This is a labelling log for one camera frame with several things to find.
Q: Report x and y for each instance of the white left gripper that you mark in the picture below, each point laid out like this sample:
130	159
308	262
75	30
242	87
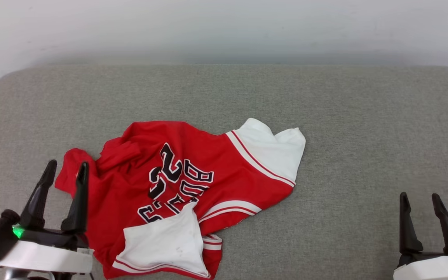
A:
49	252

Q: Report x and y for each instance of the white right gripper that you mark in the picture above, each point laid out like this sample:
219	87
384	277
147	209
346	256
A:
429	268

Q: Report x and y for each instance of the red and white basketball jersey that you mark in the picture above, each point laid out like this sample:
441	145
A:
177	186

